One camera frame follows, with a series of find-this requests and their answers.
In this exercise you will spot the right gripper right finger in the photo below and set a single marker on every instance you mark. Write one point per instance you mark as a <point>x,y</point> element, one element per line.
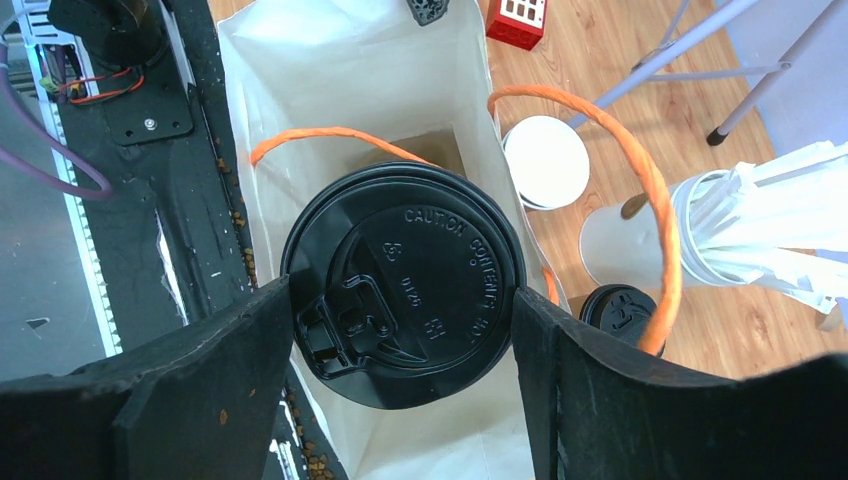
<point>598,408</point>

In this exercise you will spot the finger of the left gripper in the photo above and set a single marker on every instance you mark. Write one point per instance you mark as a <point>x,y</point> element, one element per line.
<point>426,12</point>

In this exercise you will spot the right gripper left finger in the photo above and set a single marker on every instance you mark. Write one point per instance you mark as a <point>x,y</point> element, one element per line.
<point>197,403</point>

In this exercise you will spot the single pulp cup carrier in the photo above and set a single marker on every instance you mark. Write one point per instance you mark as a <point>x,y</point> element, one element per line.
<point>437,147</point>

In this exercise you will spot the kraft paper takeout bag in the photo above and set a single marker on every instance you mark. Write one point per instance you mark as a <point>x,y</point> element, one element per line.
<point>311,87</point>

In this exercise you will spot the black plastic cup lid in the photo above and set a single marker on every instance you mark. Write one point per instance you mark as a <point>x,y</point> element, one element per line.
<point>402,279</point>

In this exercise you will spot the red keypad box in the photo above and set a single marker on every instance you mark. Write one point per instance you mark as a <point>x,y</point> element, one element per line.
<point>519,23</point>

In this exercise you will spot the white straw holder cup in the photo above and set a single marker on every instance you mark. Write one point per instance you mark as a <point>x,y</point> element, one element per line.
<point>620,244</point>

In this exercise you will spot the stack of paper cups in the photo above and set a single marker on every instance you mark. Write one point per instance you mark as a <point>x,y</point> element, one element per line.
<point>549,163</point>

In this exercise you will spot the bundle of wrapped straws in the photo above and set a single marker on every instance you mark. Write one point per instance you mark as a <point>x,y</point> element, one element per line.
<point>766,225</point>

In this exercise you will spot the grey camera tripod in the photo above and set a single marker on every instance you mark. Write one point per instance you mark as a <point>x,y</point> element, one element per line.
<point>787,58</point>

